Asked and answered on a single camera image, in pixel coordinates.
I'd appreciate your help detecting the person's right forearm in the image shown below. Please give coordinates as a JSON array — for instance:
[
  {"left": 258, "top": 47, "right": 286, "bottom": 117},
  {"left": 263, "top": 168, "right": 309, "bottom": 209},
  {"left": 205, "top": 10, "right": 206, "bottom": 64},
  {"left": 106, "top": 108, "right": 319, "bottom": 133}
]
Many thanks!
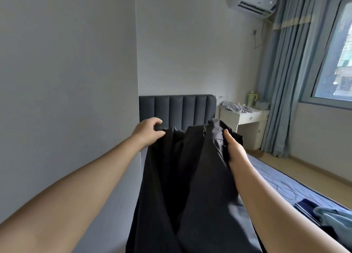
[{"left": 229, "top": 160, "right": 350, "bottom": 253}]

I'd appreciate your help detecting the white bedside table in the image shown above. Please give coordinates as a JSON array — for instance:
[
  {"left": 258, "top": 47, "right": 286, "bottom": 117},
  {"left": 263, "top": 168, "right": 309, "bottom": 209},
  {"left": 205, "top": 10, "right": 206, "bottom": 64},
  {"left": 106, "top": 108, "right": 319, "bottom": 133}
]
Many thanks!
[{"left": 215, "top": 107, "right": 270, "bottom": 151}]

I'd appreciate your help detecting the crumpled grey striped cloth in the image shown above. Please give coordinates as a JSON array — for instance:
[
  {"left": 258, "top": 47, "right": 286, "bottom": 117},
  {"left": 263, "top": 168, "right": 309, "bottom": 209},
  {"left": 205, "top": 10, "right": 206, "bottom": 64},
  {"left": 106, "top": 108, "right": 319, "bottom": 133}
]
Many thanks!
[{"left": 219, "top": 100, "right": 255, "bottom": 113}]

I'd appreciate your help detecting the person's left hand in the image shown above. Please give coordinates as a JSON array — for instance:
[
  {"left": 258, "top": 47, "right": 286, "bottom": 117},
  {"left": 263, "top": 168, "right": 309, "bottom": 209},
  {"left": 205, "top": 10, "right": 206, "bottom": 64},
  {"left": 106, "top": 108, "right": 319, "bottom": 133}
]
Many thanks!
[{"left": 131, "top": 117, "right": 166, "bottom": 152}]

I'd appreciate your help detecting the navy folded garment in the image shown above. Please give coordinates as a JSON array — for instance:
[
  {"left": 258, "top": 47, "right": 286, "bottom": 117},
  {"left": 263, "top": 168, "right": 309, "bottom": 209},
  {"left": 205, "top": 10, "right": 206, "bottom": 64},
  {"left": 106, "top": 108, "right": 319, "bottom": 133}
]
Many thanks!
[{"left": 294, "top": 198, "right": 325, "bottom": 226}]

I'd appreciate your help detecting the dark grey garment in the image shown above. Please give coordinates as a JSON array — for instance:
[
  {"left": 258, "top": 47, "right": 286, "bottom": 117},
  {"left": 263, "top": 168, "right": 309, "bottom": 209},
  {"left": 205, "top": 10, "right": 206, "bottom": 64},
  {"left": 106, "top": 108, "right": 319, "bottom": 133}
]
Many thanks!
[{"left": 126, "top": 119, "right": 267, "bottom": 253}]

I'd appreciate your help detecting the person's right hand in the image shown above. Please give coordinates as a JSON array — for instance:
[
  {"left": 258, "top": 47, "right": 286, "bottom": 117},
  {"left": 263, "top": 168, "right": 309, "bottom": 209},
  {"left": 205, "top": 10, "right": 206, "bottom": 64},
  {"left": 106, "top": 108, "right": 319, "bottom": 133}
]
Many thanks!
[{"left": 223, "top": 129, "right": 250, "bottom": 169}]

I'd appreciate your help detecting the white cable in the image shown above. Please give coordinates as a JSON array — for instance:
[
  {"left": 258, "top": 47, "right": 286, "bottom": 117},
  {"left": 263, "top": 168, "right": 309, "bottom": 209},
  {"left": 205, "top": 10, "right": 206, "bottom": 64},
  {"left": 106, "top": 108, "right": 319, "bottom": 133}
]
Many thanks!
[{"left": 254, "top": 19, "right": 268, "bottom": 50}]

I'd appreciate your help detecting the light blue curtain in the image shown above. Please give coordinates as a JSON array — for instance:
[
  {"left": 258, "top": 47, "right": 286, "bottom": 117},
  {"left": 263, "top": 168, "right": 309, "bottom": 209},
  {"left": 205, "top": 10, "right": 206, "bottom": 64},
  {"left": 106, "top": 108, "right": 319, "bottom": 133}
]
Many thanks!
[{"left": 256, "top": 0, "right": 330, "bottom": 158}]

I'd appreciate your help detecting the grey framed window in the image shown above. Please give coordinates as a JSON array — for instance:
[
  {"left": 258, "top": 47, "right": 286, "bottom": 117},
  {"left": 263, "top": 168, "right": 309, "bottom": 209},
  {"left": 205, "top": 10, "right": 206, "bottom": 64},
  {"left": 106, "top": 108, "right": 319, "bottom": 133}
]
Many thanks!
[{"left": 300, "top": 0, "right": 352, "bottom": 109}]

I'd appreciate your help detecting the light blue garment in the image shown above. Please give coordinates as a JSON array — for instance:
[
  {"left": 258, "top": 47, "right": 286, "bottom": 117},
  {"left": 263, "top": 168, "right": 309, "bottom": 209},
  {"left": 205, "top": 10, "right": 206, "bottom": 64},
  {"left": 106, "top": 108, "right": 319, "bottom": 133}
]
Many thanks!
[{"left": 313, "top": 206, "right": 352, "bottom": 245}]

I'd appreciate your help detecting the person's left forearm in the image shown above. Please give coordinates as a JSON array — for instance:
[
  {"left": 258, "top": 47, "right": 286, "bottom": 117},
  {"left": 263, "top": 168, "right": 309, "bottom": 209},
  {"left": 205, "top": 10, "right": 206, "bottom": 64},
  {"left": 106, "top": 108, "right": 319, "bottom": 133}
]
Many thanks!
[{"left": 0, "top": 135, "right": 149, "bottom": 253}]

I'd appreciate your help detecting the dark blue padded headboard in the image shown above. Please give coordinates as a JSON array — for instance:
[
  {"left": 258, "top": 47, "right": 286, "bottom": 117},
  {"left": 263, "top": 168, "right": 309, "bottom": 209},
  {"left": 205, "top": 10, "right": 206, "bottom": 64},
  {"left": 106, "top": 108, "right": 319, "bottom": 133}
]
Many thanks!
[{"left": 139, "top": 94, "right": 217, "bottom": 130}]

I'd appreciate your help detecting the blue bed sheet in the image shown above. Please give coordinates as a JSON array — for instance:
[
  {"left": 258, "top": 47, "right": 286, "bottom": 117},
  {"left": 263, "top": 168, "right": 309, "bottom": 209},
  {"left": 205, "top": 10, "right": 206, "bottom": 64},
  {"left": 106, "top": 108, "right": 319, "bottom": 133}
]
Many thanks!
[{"left": 247, "top": 153, "right": 352, "bottom": 253}]

